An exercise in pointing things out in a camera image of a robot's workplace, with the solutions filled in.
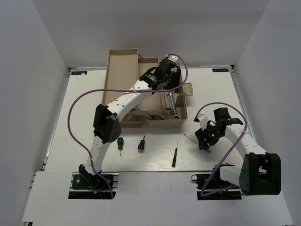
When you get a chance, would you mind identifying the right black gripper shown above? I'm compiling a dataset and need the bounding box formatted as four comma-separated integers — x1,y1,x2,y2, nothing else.
195,121,223,150

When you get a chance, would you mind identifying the red blue screwdriver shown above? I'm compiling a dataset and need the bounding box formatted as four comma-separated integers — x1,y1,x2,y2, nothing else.
184,134,212,153

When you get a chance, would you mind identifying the large silver ratchet wrench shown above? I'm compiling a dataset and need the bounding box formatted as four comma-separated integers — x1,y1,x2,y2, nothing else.
168,93,179,120

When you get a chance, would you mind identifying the black green precision screwdriver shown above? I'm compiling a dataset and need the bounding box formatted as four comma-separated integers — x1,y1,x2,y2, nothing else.
171,141,179,168

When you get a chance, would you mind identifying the beige plastic toolbox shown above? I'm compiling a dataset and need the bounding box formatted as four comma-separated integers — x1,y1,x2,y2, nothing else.
102,49,193,128

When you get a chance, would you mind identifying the green orange screwdriver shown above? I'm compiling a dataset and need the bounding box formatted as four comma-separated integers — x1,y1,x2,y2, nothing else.
137,136,145,153

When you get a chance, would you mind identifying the stubby green screwdriver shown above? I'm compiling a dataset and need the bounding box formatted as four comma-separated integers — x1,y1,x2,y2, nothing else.
117,137,124,156

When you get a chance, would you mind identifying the small silver ratchet wrench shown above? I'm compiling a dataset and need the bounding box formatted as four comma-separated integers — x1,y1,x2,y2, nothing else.
166,94,174,113

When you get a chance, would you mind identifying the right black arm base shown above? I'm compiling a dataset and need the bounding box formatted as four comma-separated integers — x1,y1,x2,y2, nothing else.
191,173,242,201

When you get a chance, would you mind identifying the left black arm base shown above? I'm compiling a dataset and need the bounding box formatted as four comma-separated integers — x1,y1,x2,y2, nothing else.
68,172,112,200

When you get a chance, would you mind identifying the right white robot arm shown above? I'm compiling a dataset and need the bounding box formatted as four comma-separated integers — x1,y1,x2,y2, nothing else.
194,108,281,197

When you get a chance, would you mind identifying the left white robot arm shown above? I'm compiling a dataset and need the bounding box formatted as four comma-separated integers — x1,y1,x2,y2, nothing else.
79,55,181,188

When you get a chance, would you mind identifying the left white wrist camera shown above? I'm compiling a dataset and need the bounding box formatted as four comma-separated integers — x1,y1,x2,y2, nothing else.
166,54,180,65

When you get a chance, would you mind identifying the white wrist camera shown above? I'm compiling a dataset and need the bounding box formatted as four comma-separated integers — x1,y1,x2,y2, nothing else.
166,54,180,65
193,113,208,130

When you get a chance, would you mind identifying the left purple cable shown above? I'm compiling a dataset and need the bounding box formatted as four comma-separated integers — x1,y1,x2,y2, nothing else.
68,53,189,197

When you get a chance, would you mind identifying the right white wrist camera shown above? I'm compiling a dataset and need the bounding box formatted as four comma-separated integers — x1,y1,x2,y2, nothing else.
193,113,208,130

